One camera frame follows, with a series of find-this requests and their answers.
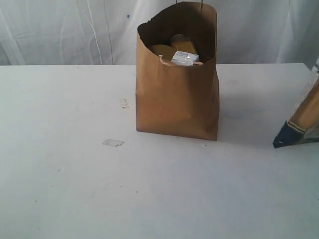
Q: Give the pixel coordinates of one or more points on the small white milk carton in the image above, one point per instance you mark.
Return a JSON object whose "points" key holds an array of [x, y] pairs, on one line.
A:
{"points": [[184, 58]]}

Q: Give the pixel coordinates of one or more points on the brown paper bag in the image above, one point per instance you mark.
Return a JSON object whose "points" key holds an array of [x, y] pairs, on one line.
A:
{"points": [[178, 100]]}

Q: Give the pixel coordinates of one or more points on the torn paper scrap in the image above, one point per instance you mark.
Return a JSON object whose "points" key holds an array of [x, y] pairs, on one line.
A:
{"points": [[124, 103]]}

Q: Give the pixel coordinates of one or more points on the yellow millet bottle white cap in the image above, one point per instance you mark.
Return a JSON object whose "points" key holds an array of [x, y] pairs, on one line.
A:
{"points": [[182, 43]]}

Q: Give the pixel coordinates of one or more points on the spaghetti packet with Italian flag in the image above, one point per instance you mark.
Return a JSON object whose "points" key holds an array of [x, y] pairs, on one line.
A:
{"points": [[303, 126]]}

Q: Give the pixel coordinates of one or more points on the white curtain backdrop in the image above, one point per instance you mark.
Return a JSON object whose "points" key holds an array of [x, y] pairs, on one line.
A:
{"points": [[103, 32]]}

